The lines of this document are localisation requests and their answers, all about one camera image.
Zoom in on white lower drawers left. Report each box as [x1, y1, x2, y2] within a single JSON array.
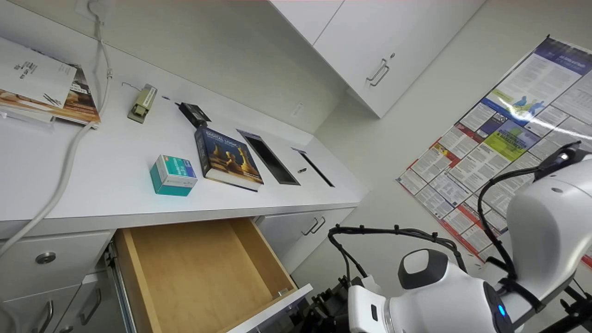
[[0, 231, 114, 333]]

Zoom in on dark cover book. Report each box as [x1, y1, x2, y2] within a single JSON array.
[[195, 125, 263, 192]]

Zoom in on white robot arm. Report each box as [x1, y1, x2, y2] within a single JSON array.
[[348, 157, 592, 333]]

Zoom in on wooden drawer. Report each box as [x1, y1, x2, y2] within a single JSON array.
[[115, 218, 313, 333]]

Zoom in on wall poster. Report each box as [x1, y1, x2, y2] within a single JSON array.
[[398, 36, 592, 260]]

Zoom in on white power cord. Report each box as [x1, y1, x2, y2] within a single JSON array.
[[0, 0, 117, 256]]

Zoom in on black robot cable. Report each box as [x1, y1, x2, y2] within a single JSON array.
[[326, 138, 592, 292]]

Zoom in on teal small box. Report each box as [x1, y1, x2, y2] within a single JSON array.
[[151, 155, 199, 195]]

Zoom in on stack of papers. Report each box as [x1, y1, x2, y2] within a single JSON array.
[[0, 38, 101, 125]]

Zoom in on white upper cabinets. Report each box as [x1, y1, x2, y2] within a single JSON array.
[[271, 0, 487, 118]]

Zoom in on black small device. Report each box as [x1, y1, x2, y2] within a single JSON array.
[[180, 101, 210, 127]]

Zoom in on white lower cabinet doors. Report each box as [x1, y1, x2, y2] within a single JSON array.
[[258, 208, 352, 271]]

